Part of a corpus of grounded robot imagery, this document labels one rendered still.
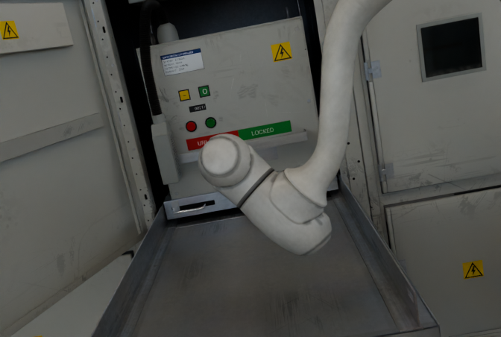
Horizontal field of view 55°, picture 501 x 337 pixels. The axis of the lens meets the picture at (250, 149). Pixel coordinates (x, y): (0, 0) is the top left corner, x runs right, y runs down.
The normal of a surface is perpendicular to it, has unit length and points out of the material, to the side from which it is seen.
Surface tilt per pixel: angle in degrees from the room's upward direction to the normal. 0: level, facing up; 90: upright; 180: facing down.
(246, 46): 90
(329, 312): 0
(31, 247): 90
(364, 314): 0
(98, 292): 90
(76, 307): 90
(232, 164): 72
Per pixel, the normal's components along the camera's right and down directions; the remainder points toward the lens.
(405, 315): -0.18, -0.96
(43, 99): 0.90, -0.07
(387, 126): 0.00, 0.22
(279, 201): -0.18, -0.07
